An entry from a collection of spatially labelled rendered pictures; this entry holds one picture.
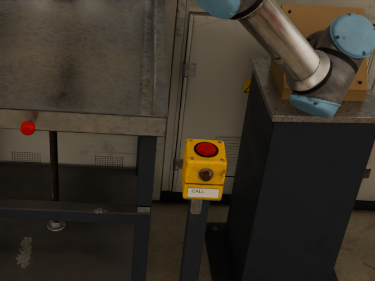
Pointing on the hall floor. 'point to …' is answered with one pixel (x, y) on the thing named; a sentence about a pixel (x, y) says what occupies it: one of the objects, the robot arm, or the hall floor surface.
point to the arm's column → (292, 194)
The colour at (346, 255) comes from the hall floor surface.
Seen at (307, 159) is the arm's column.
